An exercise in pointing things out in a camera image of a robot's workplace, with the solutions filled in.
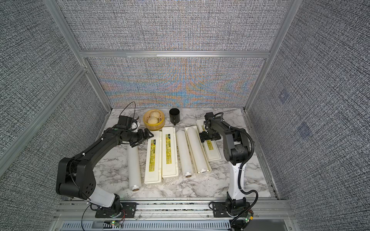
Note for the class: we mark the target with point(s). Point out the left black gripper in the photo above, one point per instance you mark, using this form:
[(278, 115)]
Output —
[(142, 136)]

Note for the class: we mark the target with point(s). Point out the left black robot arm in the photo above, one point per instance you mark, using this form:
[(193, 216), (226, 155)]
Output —
[(75, 177)]

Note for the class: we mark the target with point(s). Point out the white wrap dispenser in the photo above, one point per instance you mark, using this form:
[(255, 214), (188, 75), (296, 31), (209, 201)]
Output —
[(169, 153), (153, 165), (210, 149)]

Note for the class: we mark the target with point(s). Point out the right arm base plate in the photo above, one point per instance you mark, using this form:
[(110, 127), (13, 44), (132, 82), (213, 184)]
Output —
[(221, 210)]

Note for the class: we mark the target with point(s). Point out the yellow bowl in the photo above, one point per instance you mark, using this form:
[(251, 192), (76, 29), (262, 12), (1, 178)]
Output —
[(155, 127)]

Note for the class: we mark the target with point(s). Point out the black cup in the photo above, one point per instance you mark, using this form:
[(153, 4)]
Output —
[(174, 114)]

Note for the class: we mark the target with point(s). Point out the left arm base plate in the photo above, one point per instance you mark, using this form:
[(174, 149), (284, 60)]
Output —
[(126, 210)]

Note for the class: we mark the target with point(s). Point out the small silver lidded jar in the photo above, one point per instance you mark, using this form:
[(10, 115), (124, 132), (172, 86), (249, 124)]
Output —
[(135, 122)]

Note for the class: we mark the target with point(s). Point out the aluminium front rail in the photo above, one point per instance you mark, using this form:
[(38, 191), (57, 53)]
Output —
[(176, 214)]

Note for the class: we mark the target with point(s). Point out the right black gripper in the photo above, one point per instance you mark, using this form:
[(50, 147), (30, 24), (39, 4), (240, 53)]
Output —
[(203, 137)]

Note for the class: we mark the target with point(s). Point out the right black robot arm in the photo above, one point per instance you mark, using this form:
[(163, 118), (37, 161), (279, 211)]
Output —
[(238, 148)]

